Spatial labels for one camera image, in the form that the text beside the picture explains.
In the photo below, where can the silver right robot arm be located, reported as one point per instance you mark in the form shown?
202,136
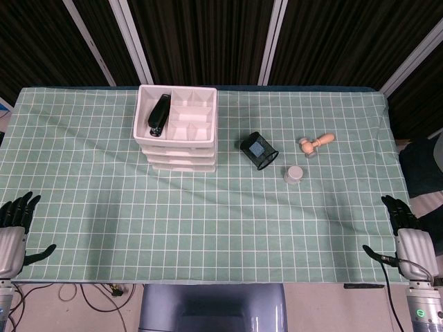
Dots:
424,311

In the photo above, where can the yellow black connector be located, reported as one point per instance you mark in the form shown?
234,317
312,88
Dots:
116,290

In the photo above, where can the green checked tablecloth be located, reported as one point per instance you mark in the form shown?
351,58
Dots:
207,224

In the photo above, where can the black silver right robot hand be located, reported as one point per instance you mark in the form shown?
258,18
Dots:
415,252

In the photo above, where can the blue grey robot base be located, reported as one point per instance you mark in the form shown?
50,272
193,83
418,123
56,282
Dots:
211,307

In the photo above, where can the black bar under table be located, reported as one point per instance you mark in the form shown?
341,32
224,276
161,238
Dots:
363,286

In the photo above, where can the white partition frame post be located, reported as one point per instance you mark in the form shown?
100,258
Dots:
412,58
90,45
271,45
133,45

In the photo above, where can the black stapler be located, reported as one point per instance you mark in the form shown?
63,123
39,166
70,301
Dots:
159,112

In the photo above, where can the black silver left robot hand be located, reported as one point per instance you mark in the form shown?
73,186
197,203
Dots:
12,252

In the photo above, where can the wooden toy hammer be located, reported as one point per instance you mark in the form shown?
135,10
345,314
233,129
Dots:
308,147

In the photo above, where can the blue cube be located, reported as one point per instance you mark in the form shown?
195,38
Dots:
257,149

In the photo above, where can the black mesh pen holder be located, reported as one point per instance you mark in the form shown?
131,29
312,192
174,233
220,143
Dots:
266,157

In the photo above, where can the white drawer organizer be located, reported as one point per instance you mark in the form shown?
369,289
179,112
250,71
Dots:
140,114

